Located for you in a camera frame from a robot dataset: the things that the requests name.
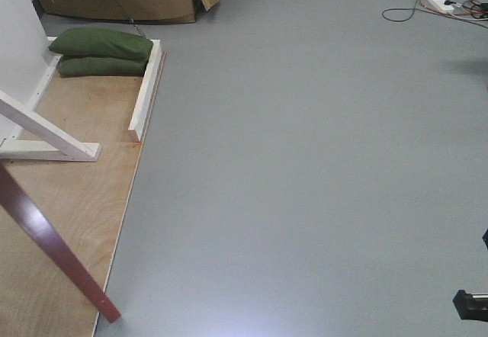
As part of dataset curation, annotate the reddish brown wooden door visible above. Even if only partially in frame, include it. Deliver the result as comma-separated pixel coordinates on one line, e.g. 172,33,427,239
1,166,121,323

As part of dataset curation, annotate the plywood base platform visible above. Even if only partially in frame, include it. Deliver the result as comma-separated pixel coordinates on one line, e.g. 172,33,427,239
1,74,143,336

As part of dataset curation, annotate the green sandbag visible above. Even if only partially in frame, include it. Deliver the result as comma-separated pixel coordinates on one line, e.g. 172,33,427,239
49,27,153,59
58,56,147,77

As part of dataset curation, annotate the white power strip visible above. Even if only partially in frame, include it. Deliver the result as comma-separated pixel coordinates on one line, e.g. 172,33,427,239
425,0,454,14

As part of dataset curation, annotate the lower green sandbag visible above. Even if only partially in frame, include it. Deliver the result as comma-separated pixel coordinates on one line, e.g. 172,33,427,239
58,56,147,77

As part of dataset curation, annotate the tangle of cables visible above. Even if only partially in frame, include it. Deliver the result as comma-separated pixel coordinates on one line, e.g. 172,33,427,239
382,0,488,30

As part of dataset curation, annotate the black robot part bottom right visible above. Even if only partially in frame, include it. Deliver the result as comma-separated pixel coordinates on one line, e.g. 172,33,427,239
453,290,488,322

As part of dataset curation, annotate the white wooden edge beam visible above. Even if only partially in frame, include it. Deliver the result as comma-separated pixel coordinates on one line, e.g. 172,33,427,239
128,40,165,143

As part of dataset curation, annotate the white wooden door frame support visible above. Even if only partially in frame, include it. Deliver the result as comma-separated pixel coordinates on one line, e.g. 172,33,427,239
1,53,101,162

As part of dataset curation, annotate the upper green sandbag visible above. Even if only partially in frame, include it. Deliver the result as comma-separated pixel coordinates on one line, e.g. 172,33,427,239
49,27,153,59

